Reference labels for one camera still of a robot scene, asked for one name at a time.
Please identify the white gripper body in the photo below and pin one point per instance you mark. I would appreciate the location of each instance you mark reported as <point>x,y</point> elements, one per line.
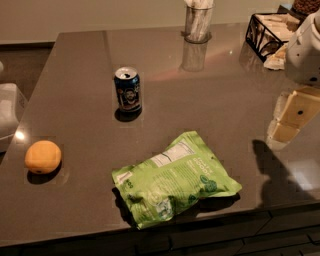
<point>304,56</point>

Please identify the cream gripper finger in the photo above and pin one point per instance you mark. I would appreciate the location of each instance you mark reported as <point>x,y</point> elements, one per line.
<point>278,128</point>
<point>302,106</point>

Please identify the blue pepsi can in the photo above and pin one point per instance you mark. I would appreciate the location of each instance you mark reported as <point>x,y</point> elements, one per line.
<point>127,84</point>

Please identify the green rice chip bag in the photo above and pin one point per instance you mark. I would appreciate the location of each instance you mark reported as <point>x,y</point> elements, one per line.
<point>173,181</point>

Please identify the white napkin on table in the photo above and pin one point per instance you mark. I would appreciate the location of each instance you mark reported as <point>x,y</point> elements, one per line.
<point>277,60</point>

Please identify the brown snack bowl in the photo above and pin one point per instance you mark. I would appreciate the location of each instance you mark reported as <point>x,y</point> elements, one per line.
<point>306,7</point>

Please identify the clear glass straw holder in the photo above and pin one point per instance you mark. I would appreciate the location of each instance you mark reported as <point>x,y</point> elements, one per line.
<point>198,20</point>

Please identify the orange fruit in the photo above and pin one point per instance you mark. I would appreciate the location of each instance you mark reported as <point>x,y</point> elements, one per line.
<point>43,157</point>

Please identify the white appliance at left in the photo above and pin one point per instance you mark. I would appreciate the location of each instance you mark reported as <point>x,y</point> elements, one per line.
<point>12,106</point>

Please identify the black wire napkin basket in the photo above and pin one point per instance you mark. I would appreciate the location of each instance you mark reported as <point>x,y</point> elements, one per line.
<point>266,33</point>

